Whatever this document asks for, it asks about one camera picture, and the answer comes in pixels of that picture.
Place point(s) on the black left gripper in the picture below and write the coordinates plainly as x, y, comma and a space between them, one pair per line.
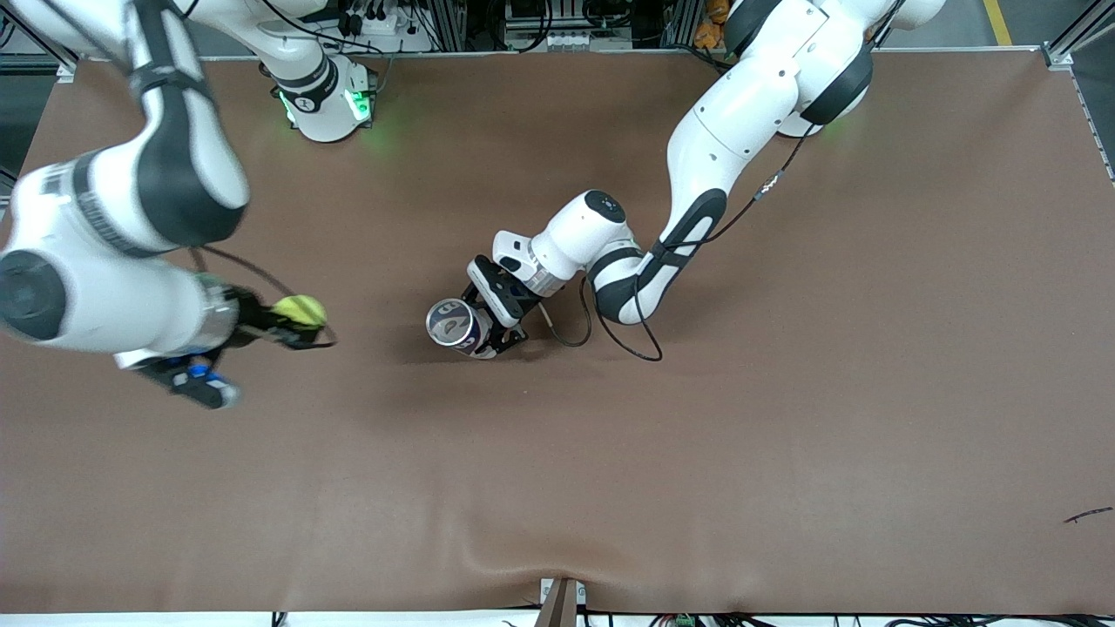
514, 326

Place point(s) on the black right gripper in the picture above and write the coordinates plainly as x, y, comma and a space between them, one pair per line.
246, 313

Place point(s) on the yellow tennis ball small mark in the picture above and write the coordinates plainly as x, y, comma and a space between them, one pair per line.
300, 309

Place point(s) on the clear Wilson tennis ball can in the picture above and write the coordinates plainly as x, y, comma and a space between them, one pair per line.
453, 324

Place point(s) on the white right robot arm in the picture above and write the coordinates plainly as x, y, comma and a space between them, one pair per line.
113, 296

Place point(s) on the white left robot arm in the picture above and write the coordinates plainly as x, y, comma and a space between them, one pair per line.
749, 113

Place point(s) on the brown table mat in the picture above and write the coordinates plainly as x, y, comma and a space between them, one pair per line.
697, 435

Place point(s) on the white terminal strip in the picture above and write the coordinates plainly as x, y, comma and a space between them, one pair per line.
575, 41

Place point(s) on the white power strip black plugs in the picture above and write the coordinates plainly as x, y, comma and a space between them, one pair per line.
383, 26

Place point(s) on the green terminal connector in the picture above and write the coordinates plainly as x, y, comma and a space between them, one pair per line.
684, 621

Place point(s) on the orange objects pile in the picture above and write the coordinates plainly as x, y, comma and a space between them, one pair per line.
714, 26

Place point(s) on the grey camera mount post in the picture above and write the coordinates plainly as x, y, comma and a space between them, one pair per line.
559, 605

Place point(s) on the aluminium table frame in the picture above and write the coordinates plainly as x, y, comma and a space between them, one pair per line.
1057, 54

